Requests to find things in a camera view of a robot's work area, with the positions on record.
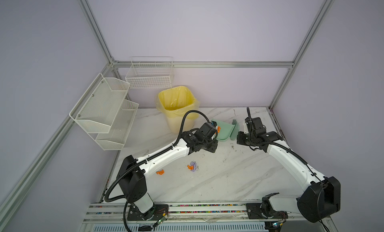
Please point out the orange scrap far left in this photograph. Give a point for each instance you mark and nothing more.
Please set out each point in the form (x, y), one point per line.
(160, 172)

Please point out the upper white mesh shelf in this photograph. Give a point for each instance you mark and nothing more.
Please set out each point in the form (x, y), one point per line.
(97, 109)

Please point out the green plastic dustpan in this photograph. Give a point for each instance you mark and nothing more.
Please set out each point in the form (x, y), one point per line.
(226, 130)

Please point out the yellow lined trash bin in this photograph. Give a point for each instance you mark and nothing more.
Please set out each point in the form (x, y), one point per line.
(174, 103)

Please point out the lower white mesh shelf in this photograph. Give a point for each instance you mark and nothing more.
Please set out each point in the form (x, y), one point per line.
(116, 139)

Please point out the white wire basket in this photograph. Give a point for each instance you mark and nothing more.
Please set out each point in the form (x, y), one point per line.
(151, 73)

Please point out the purple orange scraps lower centre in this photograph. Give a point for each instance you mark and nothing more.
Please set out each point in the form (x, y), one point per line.
(193, 166)

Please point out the green hand brush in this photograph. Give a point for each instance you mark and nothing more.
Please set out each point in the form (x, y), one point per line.
(235, 131)

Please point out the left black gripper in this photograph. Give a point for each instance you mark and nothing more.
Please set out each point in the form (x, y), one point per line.
(212, 148)

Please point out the white mesh shelf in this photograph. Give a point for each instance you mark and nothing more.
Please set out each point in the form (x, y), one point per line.
(116, 139)
(97, 109)

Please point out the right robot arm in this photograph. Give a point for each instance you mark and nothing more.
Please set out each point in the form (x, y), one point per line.
(321, 195)

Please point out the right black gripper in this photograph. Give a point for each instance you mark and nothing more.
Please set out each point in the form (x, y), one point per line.
(239, 138)

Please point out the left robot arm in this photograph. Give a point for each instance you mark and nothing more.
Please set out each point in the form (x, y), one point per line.
(133, 174)

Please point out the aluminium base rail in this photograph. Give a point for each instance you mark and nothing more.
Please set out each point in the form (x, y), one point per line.
(198, 217)

